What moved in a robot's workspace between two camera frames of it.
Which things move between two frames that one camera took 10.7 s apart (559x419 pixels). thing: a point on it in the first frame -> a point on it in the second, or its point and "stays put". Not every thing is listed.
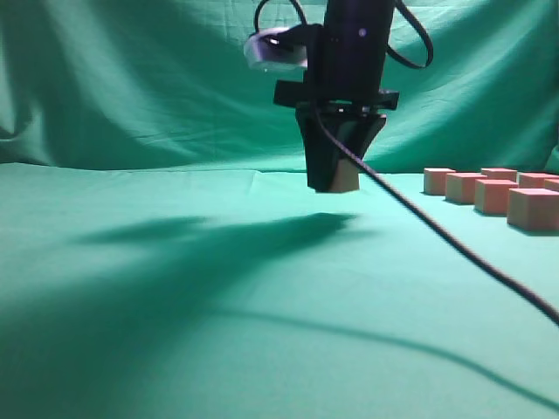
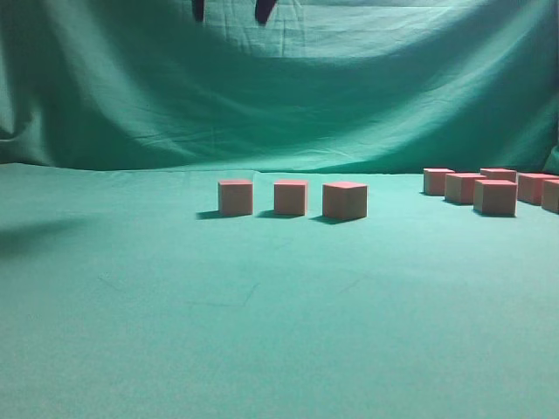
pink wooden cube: [434, 180] stays put
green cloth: [162, 256] stays put
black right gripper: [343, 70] -> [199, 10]
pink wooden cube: [346, 175] -> [344, 200]
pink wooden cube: [500, 174] stays put
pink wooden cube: [460, 187] stays put
